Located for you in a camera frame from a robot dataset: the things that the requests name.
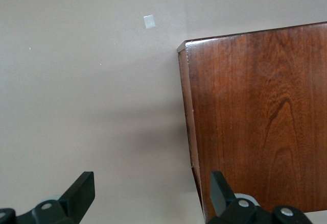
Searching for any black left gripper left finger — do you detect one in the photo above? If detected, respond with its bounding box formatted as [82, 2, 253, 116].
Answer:
[0, 171, 96, 224]

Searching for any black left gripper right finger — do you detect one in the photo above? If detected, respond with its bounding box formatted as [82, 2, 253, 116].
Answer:
[205, 170, 314, 224]

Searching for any dark brown wooden cabinet box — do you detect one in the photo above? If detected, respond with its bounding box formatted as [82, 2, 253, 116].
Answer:
[177, 21, 327, 224]

